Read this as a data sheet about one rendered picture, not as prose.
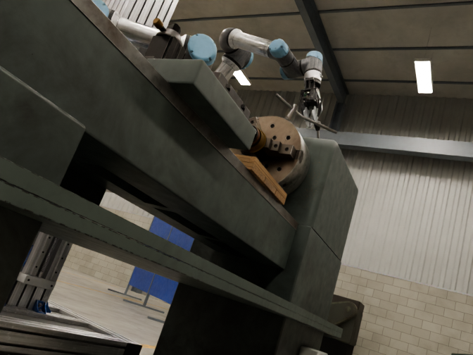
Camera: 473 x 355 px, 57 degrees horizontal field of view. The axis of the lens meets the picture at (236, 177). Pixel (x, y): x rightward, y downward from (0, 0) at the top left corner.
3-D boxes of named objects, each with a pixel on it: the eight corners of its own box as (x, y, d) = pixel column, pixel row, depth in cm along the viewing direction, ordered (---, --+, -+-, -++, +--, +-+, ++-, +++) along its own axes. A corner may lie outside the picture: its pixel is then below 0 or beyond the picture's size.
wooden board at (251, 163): (197, 188, 164) (200, 178, 165) (284, 205, 147) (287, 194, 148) (153, 153, 139) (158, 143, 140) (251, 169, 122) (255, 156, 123)
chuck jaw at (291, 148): (273, 148, 169) (302, 152, 163) (270, 160, 167) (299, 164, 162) (264, 136, 160) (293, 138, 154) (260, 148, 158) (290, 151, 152)
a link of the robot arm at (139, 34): (74, 39, 169) (208, 81, 178) (69, 17, 155) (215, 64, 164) (84, 13, 172) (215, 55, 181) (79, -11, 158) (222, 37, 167)
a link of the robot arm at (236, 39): (219, 17, 215) (290, 35, 183) (231, 31, 223) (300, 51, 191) (205, 35, 215) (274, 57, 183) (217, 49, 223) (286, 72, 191)
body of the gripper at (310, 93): (298, 101, 183) (300, 77, 188) (304, 112, 190) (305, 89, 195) (316, 99, 180) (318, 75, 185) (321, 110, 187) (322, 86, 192)
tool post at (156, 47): (155, 81, 125) (167, 52, 128) (175, 82, 121) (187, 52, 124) (139, 65, 119) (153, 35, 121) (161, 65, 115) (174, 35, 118)
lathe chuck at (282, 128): (220, 179, 180) (257, 117, 185) (282, 209, 164) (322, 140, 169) (211, 170, 173) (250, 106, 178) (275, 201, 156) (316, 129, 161)
